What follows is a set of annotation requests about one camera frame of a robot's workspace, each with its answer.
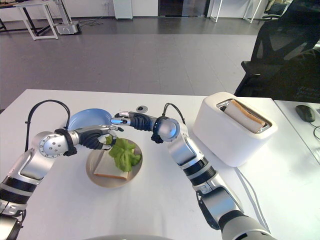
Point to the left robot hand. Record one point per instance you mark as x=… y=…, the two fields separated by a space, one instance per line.
x=90 y=136

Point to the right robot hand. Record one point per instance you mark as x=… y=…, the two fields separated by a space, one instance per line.
x=140 y=121

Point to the green lettuce leaf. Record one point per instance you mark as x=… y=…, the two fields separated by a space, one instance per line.
x=125 y=155

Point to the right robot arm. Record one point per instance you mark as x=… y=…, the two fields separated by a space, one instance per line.
x=190 y=155

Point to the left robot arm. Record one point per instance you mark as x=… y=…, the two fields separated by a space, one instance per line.
x=30 y=165

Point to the blue plate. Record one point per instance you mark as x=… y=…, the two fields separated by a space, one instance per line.
x=87 y=118

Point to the bread slice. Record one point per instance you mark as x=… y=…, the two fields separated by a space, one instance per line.
x=107 y=168
x=240 y=115

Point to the beige plate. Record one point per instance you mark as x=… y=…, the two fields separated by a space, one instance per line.
x=110 y=182

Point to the cream toaster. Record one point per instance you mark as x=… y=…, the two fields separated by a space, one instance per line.
x=225 y=142

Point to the grey wheeled stand base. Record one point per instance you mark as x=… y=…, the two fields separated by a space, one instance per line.
x=67 y=27

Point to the white cabinet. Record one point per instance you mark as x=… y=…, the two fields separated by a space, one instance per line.
x=123 y=8

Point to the black office chair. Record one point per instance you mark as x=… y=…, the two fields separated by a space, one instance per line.
x=282 y=62
x=275 y=10

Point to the black computer mouse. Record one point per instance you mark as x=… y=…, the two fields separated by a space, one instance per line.
x=305 y=113

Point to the white table frame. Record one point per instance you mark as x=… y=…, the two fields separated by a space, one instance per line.
x=35 y=22

